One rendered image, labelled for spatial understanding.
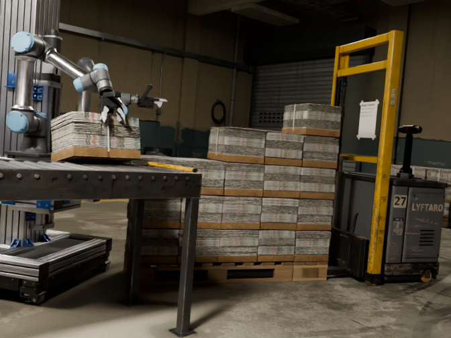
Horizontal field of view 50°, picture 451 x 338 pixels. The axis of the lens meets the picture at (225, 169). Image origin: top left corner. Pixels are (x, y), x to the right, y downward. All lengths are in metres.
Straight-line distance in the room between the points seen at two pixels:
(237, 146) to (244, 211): 0.45
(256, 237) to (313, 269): 0.53
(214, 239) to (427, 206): 1.67
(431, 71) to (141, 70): 5.82
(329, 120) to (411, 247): 1.16
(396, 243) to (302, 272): 0.75
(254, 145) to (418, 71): 6.92
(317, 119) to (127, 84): 7.43
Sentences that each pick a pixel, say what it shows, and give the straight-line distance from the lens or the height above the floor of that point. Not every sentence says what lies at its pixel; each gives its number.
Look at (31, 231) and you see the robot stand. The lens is 3.29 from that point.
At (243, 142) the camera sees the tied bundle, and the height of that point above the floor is 0.97.
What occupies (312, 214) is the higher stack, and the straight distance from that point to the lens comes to 3.59.
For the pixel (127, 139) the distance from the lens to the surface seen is 2.61.
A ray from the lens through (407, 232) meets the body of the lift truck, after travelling 3.92.
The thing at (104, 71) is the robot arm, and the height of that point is 1.28.
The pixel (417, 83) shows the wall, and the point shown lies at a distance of 9.93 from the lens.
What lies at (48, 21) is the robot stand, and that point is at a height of 1.63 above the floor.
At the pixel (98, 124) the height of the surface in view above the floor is 1.00.
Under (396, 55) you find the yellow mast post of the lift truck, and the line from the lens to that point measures 3.73.
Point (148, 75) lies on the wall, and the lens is 10.86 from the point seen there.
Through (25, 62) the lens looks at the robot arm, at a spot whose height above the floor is 1.30.
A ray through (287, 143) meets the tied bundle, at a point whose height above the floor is 0.99.
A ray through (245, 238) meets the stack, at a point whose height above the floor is 0.31.
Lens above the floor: 0.95
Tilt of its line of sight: 3 degrees down
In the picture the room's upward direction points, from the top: 5 degrees clockwise
